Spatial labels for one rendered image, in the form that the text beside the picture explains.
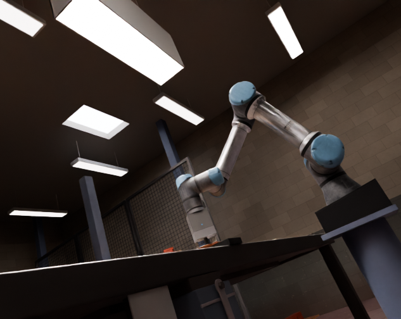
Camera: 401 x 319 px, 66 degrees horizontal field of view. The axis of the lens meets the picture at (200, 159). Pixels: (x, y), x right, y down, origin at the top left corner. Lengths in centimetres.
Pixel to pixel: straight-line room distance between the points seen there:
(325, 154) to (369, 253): 38
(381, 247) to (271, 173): 518
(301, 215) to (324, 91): 241
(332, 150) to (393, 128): 500
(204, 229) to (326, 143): 55
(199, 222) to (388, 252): 67
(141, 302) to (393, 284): 93
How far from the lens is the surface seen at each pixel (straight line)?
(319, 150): 122
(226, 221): 666
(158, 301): 62
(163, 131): 640
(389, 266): 129
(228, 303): 73
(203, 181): 126
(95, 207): 337
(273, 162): 640
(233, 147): 142
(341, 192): 131
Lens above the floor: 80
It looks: 24 degrees up
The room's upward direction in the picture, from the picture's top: 22 degrees counter-clockwise
